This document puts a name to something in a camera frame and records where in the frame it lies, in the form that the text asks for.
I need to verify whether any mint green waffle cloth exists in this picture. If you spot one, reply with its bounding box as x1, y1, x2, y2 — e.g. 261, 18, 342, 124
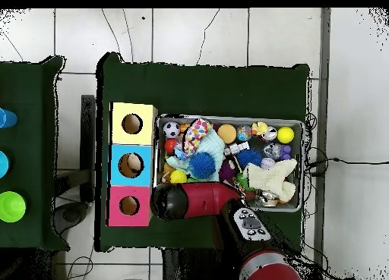
166, 129, 226, 184

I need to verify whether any cream waffle cloth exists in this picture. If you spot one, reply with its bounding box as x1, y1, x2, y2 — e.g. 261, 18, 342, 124
242, 158, 299, 203

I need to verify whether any orange foam ball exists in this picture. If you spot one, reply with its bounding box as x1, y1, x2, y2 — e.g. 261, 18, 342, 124
217, 123, 237, 145

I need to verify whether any small red ball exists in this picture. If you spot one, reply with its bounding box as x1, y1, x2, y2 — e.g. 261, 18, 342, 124
163, 138, 179, 154

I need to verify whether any blue spiky toy with eyes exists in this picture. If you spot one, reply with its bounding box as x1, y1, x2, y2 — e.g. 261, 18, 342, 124
188, 151, 217, 179

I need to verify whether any green cloth covered side table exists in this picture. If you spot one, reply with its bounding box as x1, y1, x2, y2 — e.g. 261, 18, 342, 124
0, 55, 71, 252

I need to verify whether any blue cup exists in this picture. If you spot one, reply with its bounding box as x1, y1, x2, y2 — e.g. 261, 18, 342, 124
0, 107, 18, 129
0, 150, 11, 179

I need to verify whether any black and white soccer ball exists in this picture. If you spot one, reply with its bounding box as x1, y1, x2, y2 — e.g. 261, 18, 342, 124
163, 121, 181, 139

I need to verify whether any dark green table cloth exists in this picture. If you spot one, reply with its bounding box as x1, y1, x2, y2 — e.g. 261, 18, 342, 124
94, 52, 311, 256

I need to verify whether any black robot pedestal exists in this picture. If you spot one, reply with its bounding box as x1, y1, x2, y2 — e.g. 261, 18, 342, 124
162, 247, 226, 280

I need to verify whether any yellow tennis ball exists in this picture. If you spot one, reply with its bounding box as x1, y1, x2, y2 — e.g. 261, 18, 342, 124
277, 126, 296, 144

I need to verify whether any shallow wire mesh bin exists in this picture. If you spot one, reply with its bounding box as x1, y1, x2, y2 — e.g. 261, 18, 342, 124
153, 111, 305, 213

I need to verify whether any large multicoloured patterned cloth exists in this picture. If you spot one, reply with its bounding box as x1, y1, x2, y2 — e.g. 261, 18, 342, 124
183, 118, 213, 156

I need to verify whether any black power cable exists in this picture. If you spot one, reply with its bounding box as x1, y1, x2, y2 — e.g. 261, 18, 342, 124
308, 156, 389, 169

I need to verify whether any blue spiky ball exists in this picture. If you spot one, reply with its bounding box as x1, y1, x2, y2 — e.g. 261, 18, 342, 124
236, 148, 263, 169

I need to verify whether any wooden box with three holes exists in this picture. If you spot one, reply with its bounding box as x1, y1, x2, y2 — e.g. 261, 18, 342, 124
105, 102, 159, 228

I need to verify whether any green cup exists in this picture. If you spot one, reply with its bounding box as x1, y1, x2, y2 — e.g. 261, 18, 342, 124
0, 190, 27, 223

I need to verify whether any smooth yellow ball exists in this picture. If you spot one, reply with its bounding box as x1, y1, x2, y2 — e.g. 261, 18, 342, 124
169, 169, 188, 184

